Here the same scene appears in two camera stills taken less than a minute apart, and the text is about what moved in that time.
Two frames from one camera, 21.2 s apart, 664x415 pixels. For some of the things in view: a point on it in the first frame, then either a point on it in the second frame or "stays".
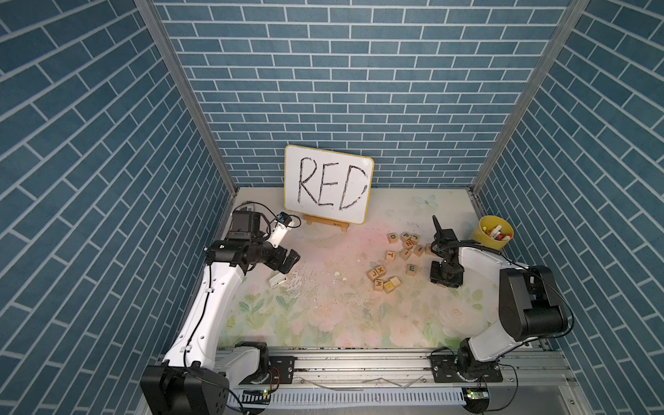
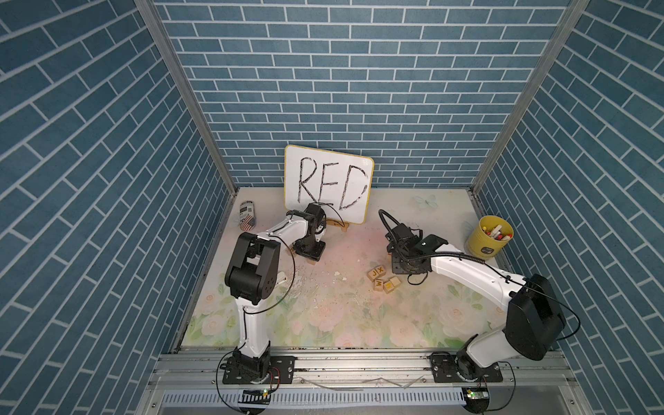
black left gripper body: (264, 252) → (309, 247)
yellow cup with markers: (493, 233) stays
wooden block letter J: (373, 275) stays
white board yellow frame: (328, 184) stays
